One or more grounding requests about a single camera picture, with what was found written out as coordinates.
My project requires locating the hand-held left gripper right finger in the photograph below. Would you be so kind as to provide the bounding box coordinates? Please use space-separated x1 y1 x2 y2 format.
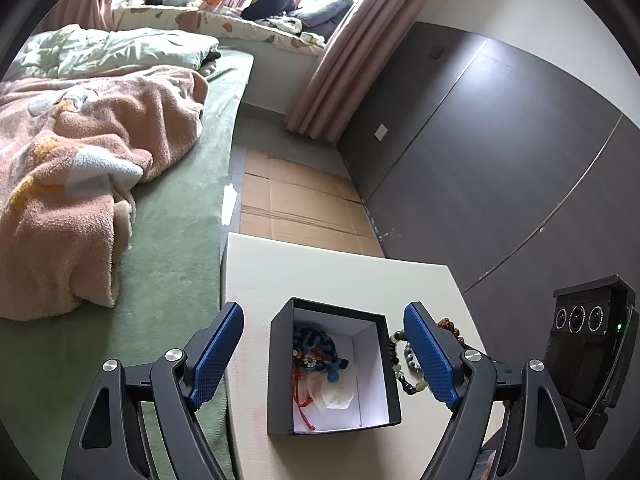
404 301 586 480

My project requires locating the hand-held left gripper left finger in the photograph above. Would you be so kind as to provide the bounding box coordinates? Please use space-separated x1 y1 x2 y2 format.
62 301 245 480

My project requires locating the black jewelry box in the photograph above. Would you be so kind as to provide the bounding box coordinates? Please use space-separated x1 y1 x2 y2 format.
267 297 402 436

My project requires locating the white translucent pendant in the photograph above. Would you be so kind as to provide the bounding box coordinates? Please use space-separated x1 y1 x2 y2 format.
322 381 357 412

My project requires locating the green bed sheet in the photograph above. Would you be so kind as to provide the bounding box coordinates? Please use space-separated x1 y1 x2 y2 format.
0 47 256 480

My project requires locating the flattened cardboard sheet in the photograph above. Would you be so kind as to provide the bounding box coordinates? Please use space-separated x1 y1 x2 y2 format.
240 148 386 260

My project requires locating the pink fleece blanket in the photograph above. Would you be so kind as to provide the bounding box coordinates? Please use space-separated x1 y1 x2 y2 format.
0 66 210 322

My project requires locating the pale green quilt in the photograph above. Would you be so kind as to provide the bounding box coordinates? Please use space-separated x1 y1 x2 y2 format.
2 24 222 81

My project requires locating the leaf-patterned window seat cushion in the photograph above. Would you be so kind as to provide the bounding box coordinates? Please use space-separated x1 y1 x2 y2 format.
112 0 327 57

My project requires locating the dark blue bag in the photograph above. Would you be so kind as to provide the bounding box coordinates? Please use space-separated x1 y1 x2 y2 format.
240 0 297 22

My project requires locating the grey bead bracelet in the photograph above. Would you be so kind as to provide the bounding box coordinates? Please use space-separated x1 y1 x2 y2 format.
403 341 424 374

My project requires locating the brown wooden bead bracelet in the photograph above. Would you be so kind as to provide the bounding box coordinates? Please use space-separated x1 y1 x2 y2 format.
437 317 467 347

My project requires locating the green and black bead bracelet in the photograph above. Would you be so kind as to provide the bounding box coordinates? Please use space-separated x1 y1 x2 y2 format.
389 329 431 395

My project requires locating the red string bracelet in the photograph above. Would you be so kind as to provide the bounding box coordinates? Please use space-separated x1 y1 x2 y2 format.
293 369 322 432

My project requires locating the blue braided bracelet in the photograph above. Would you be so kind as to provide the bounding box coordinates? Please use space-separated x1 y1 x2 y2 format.
292 322 350 377

